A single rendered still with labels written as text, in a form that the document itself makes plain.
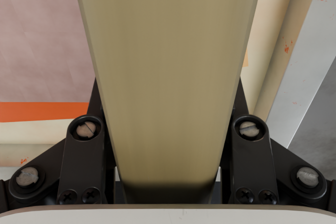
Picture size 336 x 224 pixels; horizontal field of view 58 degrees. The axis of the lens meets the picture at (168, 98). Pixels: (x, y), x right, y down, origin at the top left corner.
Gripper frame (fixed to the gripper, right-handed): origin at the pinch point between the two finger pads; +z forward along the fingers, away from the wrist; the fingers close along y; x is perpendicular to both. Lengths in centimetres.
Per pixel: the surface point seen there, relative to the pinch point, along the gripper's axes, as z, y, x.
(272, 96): 11.6, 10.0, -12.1
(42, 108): 14.7, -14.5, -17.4
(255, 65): 14.6, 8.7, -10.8
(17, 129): 14.8, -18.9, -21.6
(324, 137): 111, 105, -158
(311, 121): 111, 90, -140
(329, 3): 11.0, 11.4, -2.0
